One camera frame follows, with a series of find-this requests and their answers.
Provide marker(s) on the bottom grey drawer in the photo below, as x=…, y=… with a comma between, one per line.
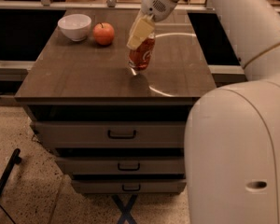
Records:
x=129, y=186

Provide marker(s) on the red coke can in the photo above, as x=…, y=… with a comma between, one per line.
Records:
x=139, y=59

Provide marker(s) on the blue tape cross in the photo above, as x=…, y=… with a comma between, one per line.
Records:
x=126, y=216

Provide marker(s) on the black left stand leg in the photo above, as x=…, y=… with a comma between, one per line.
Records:
x=13, y=160

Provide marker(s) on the top grey drawer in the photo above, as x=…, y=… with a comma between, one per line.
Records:
x=103, y=134

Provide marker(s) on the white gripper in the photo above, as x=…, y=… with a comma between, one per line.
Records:
x=154, y=4

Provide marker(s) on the middle grey drawer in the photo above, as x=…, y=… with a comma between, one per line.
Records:
x=122, y=166

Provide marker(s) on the white ceramic bowl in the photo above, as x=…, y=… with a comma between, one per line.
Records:
x=75, y=26

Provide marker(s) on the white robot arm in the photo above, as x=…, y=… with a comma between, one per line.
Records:
x=232, y=135

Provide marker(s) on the grey drawer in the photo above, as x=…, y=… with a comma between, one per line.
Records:
x=129, y=186
x=122, y=166
x=103, y=134

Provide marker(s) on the red apple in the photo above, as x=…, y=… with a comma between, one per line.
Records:
x=103, y=33

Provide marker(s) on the grey drawer cabinet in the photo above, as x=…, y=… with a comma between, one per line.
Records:
x=82, y=81

